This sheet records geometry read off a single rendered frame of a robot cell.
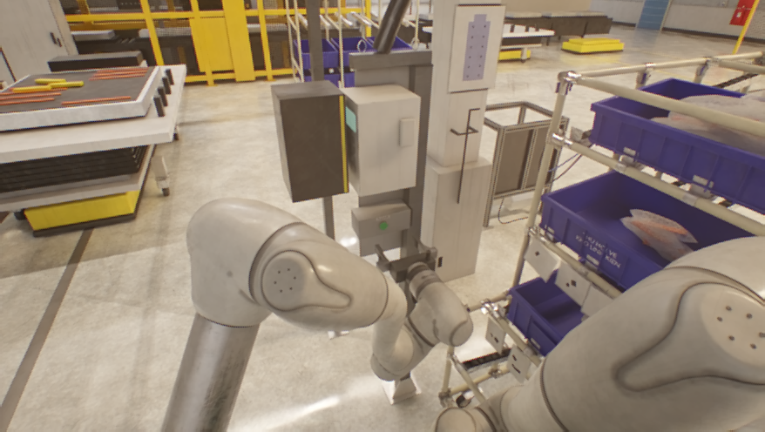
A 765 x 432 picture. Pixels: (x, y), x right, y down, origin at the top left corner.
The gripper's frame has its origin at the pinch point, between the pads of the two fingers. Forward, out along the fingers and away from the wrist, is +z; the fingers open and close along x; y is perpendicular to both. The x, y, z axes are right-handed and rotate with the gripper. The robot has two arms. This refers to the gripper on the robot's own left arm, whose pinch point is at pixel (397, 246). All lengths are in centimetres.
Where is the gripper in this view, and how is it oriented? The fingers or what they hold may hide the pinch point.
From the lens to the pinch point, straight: 123.1
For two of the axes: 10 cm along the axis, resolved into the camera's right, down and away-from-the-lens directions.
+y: 0.1, -8.7, -5.0
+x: -9.3, 1.8, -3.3
